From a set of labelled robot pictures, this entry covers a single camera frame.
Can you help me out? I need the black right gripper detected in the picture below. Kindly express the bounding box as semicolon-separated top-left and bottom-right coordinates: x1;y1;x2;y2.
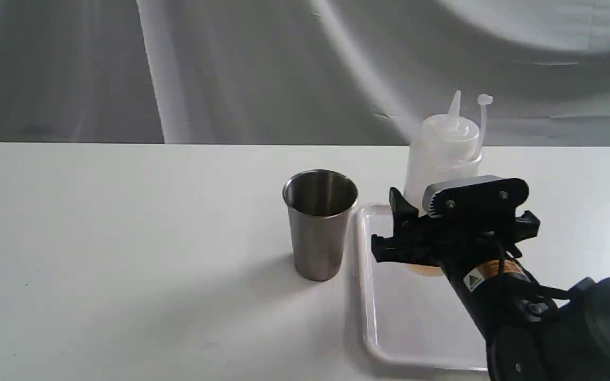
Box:
371;187;541;276

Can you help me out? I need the clear plastic squeeze bottle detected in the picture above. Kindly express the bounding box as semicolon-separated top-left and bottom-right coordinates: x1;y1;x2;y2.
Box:
403;90;494;277

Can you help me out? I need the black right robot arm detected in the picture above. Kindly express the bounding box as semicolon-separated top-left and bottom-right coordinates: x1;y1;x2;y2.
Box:
371;178;610;380

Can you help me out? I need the stainless steel cup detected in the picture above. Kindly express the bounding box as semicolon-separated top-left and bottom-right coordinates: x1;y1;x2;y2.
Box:
282;169;358;282

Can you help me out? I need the white plastic tray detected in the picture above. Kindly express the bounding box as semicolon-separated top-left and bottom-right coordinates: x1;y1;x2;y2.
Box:
353;204;487;374

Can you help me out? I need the grey backdrop cloth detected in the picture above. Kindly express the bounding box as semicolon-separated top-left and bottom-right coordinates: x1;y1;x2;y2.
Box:
0;1;610;146

